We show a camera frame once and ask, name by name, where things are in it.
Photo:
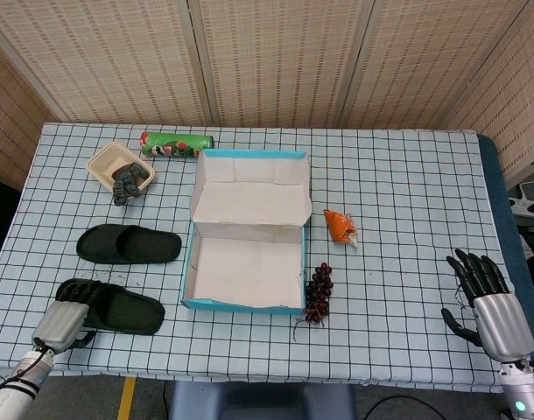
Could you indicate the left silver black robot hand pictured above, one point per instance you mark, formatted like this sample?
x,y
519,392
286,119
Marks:
x,y
63,319

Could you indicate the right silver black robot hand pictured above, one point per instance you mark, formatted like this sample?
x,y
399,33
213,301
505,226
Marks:
x,y
501,324

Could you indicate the black rubber slipper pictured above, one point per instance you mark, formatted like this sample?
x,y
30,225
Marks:
x,y
127,310
131,245

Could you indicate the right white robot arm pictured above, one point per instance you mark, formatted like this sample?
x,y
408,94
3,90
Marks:
x,y
518,389

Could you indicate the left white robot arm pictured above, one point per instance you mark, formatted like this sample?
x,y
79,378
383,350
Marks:
x,y
17,385

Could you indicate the blue cardboard shoe box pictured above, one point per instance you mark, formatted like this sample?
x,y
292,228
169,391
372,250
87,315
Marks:
x,y
245,271

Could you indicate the blue padded table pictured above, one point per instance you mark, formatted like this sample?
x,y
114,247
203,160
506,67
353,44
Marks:
x,y
499,197

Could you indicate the white office chair base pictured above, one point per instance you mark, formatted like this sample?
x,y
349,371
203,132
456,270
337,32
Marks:
x,y
527,199

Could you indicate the grey knitted gloves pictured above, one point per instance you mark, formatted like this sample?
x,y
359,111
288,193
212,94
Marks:
x,y
127,184

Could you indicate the blue checked tablecloth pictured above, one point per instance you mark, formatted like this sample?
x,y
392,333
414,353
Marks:
x,y
402,197

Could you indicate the beige paper food container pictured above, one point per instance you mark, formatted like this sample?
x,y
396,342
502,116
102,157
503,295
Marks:
x,y
107,162

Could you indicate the dark red grape bunch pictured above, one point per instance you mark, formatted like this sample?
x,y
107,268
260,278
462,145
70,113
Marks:
x,y
317,293

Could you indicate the orange crumpled snack bag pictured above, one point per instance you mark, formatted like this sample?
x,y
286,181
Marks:
x,y
339,225

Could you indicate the green chips can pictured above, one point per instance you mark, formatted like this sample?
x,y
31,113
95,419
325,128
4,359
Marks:
x,y
175,145

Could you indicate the woven bamboo folding screen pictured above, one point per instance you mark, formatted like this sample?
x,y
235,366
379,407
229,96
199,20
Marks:
x,y
271,57

